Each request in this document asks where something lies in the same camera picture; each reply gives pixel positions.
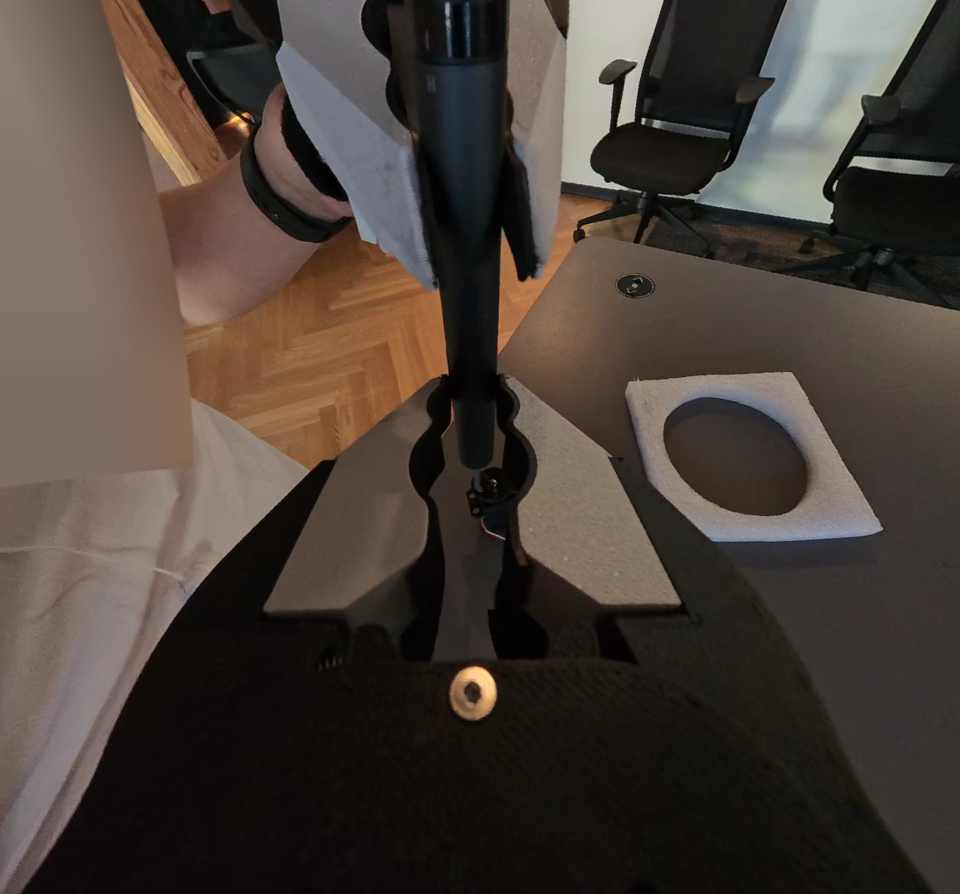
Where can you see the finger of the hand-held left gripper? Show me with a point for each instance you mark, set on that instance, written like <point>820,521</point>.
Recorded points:
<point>540,122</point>
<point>337,129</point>

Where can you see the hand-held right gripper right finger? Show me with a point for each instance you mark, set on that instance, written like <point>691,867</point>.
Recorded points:
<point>592,534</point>

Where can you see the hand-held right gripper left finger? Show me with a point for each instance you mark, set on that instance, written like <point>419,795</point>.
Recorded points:
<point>352,534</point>

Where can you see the black electric screwdriver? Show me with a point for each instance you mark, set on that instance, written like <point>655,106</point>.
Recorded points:
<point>465,197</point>

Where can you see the person's left forearm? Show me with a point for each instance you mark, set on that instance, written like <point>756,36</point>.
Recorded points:
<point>225,257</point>

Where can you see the round black desk grommet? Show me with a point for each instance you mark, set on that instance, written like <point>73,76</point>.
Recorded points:
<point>634,285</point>

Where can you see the dark grey desk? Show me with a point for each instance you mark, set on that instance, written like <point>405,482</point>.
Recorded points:
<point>750,324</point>

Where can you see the person's left hand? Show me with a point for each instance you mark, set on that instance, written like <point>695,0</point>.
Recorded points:
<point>300,186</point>

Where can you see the black wristband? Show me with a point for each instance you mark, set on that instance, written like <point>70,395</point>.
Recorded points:
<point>285,216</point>

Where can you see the dark chair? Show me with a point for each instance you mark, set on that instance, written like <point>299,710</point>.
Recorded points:
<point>232,77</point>

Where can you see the black mesh office chair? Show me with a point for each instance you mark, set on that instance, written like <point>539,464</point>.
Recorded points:
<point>900,204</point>
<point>675,159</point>

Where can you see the wooden panel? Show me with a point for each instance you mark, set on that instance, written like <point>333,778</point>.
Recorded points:
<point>142,62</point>

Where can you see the person's white shirt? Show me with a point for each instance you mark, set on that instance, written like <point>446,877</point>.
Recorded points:
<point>75,609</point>

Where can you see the white foam square frame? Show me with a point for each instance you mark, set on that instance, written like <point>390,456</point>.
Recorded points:
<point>649,403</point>

